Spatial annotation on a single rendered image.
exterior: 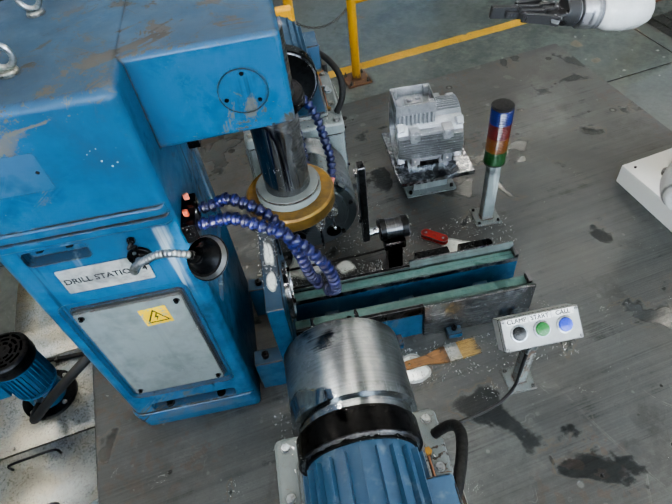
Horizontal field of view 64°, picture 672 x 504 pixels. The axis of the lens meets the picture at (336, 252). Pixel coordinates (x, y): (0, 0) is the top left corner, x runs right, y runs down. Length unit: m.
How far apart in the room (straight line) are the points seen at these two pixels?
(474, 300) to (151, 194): 0.86
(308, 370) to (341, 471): 0.34
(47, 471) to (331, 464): 1.40
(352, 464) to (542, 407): 0.76
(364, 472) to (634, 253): 1.24
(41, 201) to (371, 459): 0.59
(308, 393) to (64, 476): 1.13
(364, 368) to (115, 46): 0.67
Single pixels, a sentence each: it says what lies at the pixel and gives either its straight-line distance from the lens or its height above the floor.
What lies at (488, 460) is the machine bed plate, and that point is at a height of 0.80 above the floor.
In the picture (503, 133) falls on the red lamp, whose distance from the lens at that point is 1.52.
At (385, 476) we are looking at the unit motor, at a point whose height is 1.36.
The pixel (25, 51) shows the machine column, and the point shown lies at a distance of 0.92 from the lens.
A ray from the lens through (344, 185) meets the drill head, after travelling 1.40.
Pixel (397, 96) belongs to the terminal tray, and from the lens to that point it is 1.71.
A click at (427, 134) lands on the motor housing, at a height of 1.06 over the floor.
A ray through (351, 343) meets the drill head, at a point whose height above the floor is 1.16.
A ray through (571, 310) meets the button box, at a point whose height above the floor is 1.08.
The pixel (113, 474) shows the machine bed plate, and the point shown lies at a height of 0.80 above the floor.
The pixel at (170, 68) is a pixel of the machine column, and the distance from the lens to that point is 0.82.
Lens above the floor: 2.06
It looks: 49 degrees down
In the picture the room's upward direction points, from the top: 9 degrees counter-clockwise
